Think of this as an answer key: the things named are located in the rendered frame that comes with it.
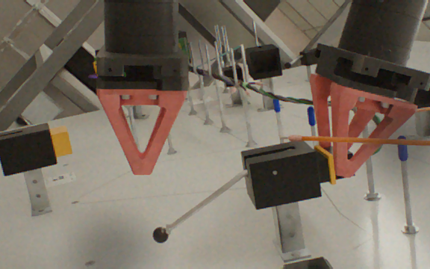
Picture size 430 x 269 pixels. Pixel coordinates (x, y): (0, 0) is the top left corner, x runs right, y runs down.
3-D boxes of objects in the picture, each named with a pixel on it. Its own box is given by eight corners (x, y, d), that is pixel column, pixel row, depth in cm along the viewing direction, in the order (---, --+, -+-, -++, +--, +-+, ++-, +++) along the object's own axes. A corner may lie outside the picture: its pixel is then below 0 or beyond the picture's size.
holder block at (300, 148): (247, 193, 53) (240, 151, 52) (308, 181, 54) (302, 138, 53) (256, 211, 49) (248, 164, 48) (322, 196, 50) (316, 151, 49)
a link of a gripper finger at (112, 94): (179, 158, 54) (181, 53, 52) (186, 182, 47) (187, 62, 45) (102, 159, 53) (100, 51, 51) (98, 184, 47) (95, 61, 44)
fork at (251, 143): (247, 149, 85) (231, 48, 81) (242, 146, 86) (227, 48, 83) (260, 145, 85) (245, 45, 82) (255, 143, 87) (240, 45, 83)
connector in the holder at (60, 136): (54, 150, 76) (49, 128, 75) (70, 146, 76) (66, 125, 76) (56, 158, 72) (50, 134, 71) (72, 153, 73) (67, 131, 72)
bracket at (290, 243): (272, 240, 55) (264, 189, 54) (297, 235, 55) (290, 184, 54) (284, 263, 51) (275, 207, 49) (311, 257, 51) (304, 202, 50)
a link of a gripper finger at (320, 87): (354, 165, 56) (386, 67, 55) (386, 190, 50) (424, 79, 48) (286, 149, 55) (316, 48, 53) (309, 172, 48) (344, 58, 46)
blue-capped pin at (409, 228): (398, 229, 53) (388, 134, 51) (414, 225, 53) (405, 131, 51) (405, 235, 52) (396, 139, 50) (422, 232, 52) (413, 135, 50)
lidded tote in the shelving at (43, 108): (2, 98, 709) (21, 77, 710) (7, 96, 750) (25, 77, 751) (43, 131, 720) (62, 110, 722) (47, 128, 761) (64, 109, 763)
